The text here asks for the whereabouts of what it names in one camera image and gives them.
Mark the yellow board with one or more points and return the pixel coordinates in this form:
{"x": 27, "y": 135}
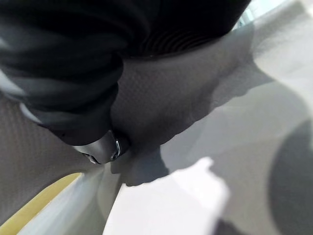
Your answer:
{"x": 52, "y": 191}

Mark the right robot hand black cloth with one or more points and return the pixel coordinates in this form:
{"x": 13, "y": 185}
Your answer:
{"x": 63, "y": 61}

